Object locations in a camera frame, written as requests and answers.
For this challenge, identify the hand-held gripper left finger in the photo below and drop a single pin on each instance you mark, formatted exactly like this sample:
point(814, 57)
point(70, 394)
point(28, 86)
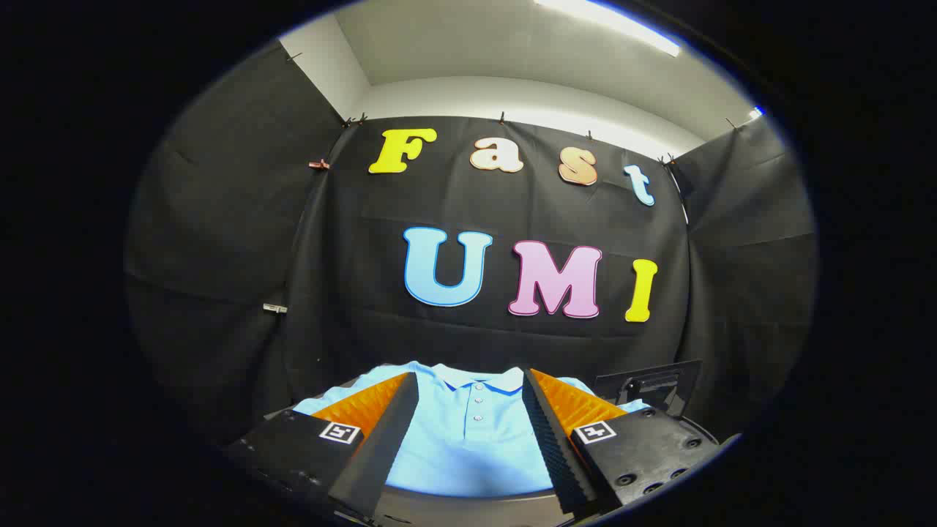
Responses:
point(381, 454)

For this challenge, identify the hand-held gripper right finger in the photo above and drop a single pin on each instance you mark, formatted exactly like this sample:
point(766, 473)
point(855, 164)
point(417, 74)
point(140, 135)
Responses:
point(560, 461)

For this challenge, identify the light blue polo shirt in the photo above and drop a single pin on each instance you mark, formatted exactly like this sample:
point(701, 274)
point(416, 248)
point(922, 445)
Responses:
point(468, 439)

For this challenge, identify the transparent washing machine lid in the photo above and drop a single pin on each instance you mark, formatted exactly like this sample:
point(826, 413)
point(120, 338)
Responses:
point(644, 384)

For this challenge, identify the white cloth clip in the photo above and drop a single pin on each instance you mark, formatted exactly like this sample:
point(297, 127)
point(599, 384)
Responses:
point(275, 308)

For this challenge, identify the black backdrop cloth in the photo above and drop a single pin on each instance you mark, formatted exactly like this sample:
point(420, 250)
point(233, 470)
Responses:
point(512, 212)

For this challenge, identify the copper cloth clip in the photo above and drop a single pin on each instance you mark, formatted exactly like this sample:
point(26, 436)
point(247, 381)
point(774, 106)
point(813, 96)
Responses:
point(319, 165)

